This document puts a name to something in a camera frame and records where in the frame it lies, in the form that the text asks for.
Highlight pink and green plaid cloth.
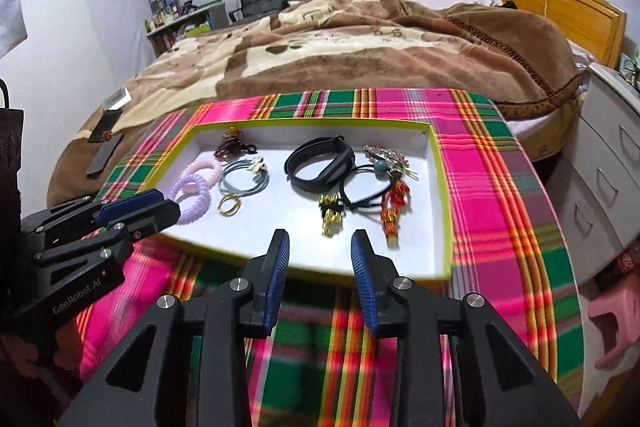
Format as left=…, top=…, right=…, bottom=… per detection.
left=75, top=88, right=583, bottom=427

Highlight black hair tie teal bead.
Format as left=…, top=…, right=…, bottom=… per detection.
left=339, top=159, right=401, bottom=214

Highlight white drawer cabinet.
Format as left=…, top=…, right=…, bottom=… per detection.
left=552, top=62, right=640, bottom=288

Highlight gold bells hair tie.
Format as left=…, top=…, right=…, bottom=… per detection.
left=318, top=193, right=347, bottom=238

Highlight white desk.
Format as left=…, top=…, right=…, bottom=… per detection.
left=146, top=0, right=231, bottom=58

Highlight yellow-green cardboard box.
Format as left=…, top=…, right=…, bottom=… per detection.
left=147, top=117, right=453, bottom=283

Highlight wooden bed headboard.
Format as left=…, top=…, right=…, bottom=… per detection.
left=440, top=0, right=628, bottom=70

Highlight red soda bottle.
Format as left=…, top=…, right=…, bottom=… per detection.
left=615, top=247, right=640, bottom=273

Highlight brown plush blanket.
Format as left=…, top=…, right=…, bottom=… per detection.
left=47, top=0, right=586, bottom=208

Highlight gold ring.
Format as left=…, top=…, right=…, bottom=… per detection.
left=216, top=193, right=243, bottom=216

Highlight pink plastic stool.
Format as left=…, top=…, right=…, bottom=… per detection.
left=587, top=279, right=640, bottom=370

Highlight rhinestone hair clip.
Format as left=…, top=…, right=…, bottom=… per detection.
left=362, top=144, right=418, bottom=182

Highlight grey hair ties with flower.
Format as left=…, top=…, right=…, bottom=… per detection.
left=219, top=155, right=271, bottom=196

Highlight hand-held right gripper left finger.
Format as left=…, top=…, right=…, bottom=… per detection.
left=60, top=228, right=291, bottom=427

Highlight black flat case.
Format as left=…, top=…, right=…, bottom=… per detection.
left=86, top=132, right=125, bottom=180

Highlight red knot ornament with gold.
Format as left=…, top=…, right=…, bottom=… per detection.
left=379, top=179, right=413, bottom=250

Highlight amber beaded hair clip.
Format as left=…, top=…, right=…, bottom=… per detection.
left=214, top=128, right=258, bottom=160

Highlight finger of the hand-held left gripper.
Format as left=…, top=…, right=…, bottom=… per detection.
left=20, top=188, right=166, bottom=238
left=32, top=201, right=181, bottom=298

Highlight white mattress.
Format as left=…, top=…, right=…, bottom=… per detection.
left=505, top=104, right=583, bottom=162

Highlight group of bottles and boxes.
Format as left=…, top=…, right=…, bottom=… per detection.
left=146, top=0, right=183, bottom=32

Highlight black wristband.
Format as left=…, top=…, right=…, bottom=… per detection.
left=284, top=134, right=357, bottom=192

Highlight black phone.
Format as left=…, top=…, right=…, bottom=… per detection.
left=87, top=109, right=123, bottom=142

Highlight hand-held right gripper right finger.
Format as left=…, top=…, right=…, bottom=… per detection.
left=350, top=229, right=583, bottom=427

